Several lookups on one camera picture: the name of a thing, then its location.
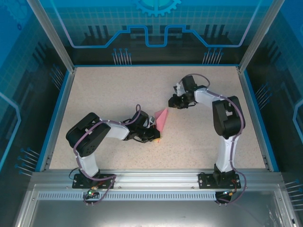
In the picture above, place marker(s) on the pink cloth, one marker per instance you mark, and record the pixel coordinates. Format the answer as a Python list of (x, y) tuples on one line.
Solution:
[(162, 117)]

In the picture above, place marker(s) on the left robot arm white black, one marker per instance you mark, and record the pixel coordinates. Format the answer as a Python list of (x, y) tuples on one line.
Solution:
[(116, 131)]

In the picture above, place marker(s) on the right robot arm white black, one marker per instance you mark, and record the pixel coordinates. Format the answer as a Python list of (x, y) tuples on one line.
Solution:
[(206, 97)]

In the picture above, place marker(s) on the metal tray panel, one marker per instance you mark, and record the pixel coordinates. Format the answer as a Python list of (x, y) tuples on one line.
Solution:
[(142, 212)]

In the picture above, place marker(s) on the aluminium mounting rail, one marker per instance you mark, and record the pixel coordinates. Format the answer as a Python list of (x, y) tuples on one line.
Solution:
[(154, 177)]

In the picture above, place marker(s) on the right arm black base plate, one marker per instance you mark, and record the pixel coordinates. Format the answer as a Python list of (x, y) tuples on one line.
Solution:
[(203, 182)]

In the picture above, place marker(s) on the aluminium side rail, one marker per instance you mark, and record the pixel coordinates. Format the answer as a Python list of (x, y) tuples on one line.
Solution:
[(59, 118), (252, 99)]

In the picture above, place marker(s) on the blue printed enclosure panel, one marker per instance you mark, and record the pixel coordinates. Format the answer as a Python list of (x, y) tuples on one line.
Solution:
[(284, 94), (23, 94), (151, 23)]

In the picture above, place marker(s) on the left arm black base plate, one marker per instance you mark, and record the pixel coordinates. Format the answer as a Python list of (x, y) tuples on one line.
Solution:
[(78, 184)]

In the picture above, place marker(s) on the aluminium frame post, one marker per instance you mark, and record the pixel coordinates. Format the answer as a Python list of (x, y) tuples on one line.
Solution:
[(56, 40), (256, 35)]

